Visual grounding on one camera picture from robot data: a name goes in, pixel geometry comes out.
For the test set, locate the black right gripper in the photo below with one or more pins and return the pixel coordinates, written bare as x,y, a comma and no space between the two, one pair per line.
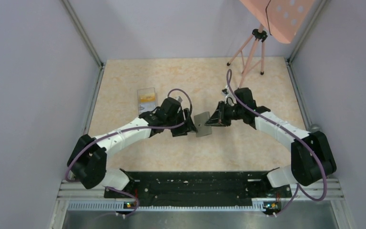
218,118

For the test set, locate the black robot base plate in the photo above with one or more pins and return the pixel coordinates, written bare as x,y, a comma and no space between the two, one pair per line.
202,189

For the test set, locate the grey card holder wallet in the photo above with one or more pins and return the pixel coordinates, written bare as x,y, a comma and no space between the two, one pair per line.
199,121

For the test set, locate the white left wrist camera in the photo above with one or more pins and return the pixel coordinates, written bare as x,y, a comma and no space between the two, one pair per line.
179,99

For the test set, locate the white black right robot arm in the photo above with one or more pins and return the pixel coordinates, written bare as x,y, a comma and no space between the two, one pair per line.
310,152

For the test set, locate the clear plastic card box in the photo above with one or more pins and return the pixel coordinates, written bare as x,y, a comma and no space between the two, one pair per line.
147,100

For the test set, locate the pink tripod stand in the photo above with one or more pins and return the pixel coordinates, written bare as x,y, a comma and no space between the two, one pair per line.
258,36

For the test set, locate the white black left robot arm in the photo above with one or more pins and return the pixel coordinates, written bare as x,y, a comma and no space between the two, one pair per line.
88,161

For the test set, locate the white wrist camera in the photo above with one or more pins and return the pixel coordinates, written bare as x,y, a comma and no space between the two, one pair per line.
179,99
225,91

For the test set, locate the pink perforated panel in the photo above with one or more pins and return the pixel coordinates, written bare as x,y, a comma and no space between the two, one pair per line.
282,18

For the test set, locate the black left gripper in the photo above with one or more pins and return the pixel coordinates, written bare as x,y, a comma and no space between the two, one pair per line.
188,126

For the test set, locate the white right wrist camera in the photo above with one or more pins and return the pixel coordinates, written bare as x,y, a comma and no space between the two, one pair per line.
225,91

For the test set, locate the purple glitter bottle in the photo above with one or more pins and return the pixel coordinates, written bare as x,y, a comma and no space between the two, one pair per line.
314,128

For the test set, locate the aluminium frame rail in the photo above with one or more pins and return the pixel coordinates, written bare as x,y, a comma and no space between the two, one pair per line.
74,197

